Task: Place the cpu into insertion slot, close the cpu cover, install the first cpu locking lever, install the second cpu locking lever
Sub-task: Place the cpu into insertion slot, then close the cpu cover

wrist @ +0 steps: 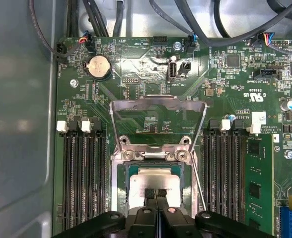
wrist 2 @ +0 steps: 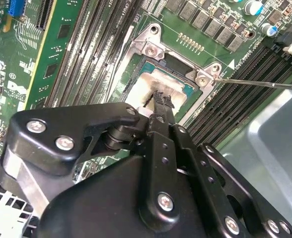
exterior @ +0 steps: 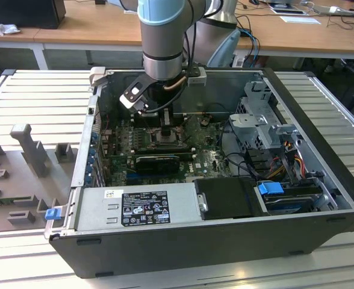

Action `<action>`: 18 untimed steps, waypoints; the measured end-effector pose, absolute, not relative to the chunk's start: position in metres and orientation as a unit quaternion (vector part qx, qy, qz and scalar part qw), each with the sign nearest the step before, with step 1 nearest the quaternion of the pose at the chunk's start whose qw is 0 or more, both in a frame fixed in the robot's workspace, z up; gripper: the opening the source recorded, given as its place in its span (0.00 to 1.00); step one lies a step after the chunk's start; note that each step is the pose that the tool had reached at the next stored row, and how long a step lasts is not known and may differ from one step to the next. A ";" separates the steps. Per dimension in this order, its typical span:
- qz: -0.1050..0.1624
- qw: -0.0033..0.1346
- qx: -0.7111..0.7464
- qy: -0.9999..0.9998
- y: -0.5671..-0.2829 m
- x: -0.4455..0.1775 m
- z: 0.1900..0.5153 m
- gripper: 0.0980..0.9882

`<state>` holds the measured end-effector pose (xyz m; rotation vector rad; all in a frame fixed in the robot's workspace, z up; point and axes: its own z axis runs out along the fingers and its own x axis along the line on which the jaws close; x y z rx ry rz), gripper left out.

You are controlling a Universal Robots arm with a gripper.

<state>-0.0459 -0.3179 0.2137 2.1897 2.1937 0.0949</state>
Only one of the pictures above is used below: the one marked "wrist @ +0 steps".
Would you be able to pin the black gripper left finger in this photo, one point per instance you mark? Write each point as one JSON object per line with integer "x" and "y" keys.
{"x": 141, "y": 223}

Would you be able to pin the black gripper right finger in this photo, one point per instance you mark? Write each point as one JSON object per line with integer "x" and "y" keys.
{"x": 175, "y": 223}

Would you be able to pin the silver CPU green edge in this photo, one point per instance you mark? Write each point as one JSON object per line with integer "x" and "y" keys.
{"x": 156, "y": 178}

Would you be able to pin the metal socket cover frame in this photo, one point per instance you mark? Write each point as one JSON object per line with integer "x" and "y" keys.
{"x": 161, "y": 101}

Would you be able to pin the CPU socket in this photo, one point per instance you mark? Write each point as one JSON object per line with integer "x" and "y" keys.
{"x": 115, "y": 183}

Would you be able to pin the black RAM slot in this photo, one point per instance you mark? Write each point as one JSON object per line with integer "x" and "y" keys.
{"x": 66, "y": 173}
{"x": 98, "y": 173}
{"x": 208, "y": 173}
{"x": 87, "y": 173}
{"x": 76, "y": 173}
{"x": 234, "y": 173}
{"x": 220, "y": 173}

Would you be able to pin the blue expansion slot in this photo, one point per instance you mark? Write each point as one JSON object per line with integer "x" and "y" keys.
{"x": 287, "y": 223}

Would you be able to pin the green RAM stick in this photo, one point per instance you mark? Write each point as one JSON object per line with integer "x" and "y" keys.
{"x": 259, "y": 178}

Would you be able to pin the silver board screw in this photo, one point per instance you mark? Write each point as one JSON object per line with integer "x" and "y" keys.
{"x": 289, "y": 155}
{"x": 177, "y": 45}
{"x": 74, "y": 83}

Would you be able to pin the green motherboard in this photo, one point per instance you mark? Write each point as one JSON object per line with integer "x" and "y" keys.
{"x": 69, "y": 99}

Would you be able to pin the silver internal USB port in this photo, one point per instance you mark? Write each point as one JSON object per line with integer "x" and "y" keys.
{"x": 172, "y": 70}

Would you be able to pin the round coin battery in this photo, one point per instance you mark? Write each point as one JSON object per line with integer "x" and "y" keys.
{"x": 98, "y": 66}

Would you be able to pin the grey black PC case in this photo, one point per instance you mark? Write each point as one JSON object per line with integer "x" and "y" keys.
{"x": 17, "y": 99}

